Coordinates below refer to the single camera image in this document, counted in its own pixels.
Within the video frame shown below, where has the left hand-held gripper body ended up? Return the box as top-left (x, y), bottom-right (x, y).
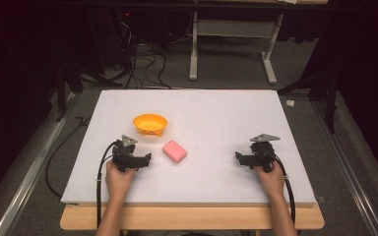
top-left (111, 134), bottom-right (145, 173)

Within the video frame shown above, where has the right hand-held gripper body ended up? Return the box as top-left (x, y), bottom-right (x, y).
top-left (248, 133), bottom-right (282, 174)

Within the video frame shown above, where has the orange plastic bowl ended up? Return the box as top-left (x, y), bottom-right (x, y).
top-left (132, 113), bottom-right (169, 139)

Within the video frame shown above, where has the person's left hand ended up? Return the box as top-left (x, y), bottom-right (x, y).
top-left (104, 159), bottom-right (138, 202)

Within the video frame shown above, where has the person's right hand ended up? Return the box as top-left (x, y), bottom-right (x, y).
top-left (253, 161), bottom-right (286, 201)

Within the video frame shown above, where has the white foam mat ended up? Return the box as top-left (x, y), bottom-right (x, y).
top-left (60, 88), bottom-right (318, 209)

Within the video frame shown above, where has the wooden table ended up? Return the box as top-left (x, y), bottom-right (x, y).
top-left (59, 202), bottom-right (326, 231)

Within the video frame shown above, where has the black tripod stand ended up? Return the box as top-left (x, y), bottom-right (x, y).
top-left (54, 60), bottom-right (126, 123)
top-left (277, 69), bottom-right (340, 135)

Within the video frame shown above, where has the black computer tower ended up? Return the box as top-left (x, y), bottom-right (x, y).
top-left (87, 8), bottom-right (137, 68)

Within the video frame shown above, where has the white metal stand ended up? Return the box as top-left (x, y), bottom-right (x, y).
top-left (188, 11), bottom-right (285, 86)

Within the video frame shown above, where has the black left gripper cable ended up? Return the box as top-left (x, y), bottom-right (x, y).
top-left (95, 141), bottom-right (118, 230)

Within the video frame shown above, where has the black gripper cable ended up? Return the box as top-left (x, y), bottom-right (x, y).
top-left (95, 141), bottom-right (118, 230)
top-left (261, 148), bottom-right (297, 224)

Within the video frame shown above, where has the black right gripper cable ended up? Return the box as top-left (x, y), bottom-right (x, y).
top-left (261, 148), bottom-right (297, 224)

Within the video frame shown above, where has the black floor cable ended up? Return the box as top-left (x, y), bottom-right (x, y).
top-left (44, 115), bottom-right (93, 200)

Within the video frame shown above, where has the aluminium floor rail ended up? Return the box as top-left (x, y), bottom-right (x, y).
top-left (0, 92), bottom-right (82, 236)
top-left (310, 100), bottom-right (378, 236)

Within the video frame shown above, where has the tangle of black floor cables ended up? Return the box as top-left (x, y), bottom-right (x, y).
top-left (116, 19), bottom-right (173, 90)

